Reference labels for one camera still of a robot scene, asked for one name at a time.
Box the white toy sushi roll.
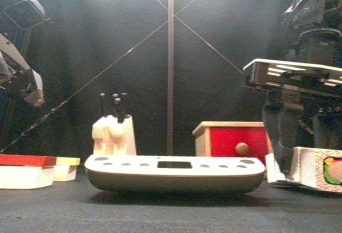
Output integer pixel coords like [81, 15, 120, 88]
[264, 146, 342, 194]

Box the red toy nigiri sushi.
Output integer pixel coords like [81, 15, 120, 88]
[0, 153, 57, 190]

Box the yellow toy nigiri sushi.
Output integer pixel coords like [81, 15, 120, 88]
[52, 156, 82, 182]

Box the wooden box with red front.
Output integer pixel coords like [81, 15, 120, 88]
[191, 120, 272, 159]

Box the black backdrop cloth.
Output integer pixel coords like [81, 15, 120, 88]
[0, 0, 342, 178]

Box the white toy knife block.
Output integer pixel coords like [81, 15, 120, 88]
[91, 114, 137, 156]

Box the black-handled toy knife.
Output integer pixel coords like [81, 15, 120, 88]
[99, 92, 109, 118]
[120, 92, 131, 117]

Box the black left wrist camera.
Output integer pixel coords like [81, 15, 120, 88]
[1, 0, 48, 30]

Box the thin diagonal brace wire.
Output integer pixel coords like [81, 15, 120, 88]
[0, 0, 224, 154]
[129, 0, 245, 75]

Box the vertical metal frame pole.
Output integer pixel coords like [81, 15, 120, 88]
[165, 0, 176, 156]

